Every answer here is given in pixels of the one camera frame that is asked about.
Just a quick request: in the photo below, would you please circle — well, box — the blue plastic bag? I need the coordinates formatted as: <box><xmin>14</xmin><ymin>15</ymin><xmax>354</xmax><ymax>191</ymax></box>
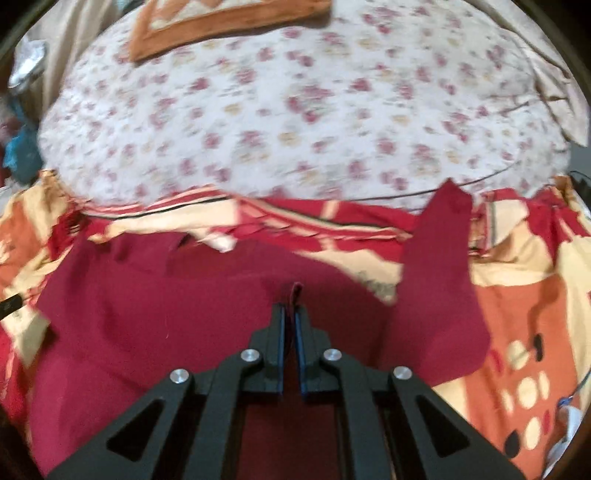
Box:
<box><xmin>3</xmin><ymin>125</ymin><xmax>43</xmax><ymax>184</ymax></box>

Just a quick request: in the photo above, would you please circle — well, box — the dark red garment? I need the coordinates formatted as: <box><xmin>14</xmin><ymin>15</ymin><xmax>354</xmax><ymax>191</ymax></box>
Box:
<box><xmin>29</xmin><ymin>182</ymin><xmax>491</xmax><ymax>473</ymax></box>

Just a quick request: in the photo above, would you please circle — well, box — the beige curtain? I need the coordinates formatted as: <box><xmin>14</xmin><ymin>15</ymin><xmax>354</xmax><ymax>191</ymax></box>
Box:
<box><xmin>27</xmin><ymin>0</ymin><xmax>120</xmax><ymax>118</ymax></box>

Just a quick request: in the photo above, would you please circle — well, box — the white floral quilt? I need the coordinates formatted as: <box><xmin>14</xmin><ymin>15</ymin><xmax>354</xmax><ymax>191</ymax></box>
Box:
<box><xmin>39</xmin><ymin>1</ymin><xmax>574</xmax><ymax>210</ymax></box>

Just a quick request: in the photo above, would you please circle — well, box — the brown diamond pattern cushion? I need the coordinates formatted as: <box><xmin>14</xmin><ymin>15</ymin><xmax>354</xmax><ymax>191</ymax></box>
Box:
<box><xmin>129</xmin><ymin>0</ymin><xmax>332</xmax><ymax>62</ymax></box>

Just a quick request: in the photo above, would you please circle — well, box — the orange red patterned blanket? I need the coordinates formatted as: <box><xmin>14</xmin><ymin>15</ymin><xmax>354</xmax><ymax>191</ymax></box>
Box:
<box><xmin>1</xmin><ymin>172</ymin><xmax>590</xmax><ymax>479</ymax></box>

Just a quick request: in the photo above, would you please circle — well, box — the beige crumpled sheet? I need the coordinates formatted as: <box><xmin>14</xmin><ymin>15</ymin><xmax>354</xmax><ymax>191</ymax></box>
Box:
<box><xmin>470</xmin><ymin>0</ymin><xmax>590</xmax><ymax>147</ymax></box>

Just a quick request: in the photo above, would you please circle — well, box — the silver foil bag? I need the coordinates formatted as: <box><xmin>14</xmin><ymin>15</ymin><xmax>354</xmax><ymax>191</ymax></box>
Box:
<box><xmin>8</xmin><ymin>37</ymin><xmax>48</xmax><ymax>95</ymax></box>

